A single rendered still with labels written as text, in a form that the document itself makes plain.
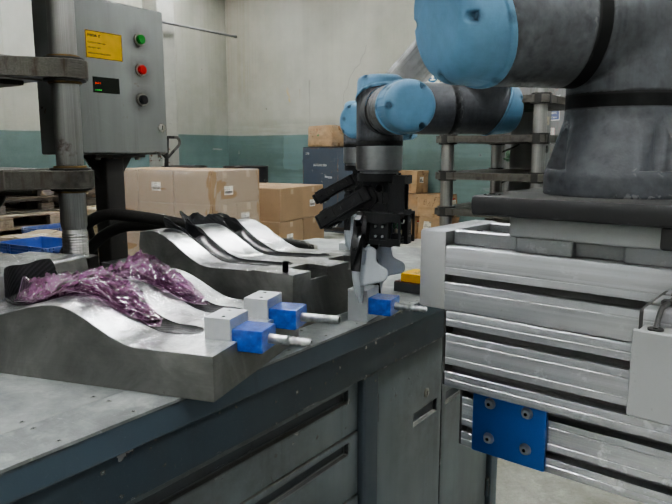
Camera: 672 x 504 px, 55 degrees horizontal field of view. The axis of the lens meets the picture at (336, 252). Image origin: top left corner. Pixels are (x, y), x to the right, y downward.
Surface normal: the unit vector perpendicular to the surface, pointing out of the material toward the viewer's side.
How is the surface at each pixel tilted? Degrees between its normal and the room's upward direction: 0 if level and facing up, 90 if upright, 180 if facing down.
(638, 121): 72
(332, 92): 90
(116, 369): 90
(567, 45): 116
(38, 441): 0
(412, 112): 90
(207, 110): 90
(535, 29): 106
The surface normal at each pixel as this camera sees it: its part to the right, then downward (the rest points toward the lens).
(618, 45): 0.19, 0.56
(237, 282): -0.58, 0.13
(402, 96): 0.23, 0.15
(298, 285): 0.81, 0.09
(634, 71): -0.36, 0.15
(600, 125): -0.68, -0.19
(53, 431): 0.00, -0.99
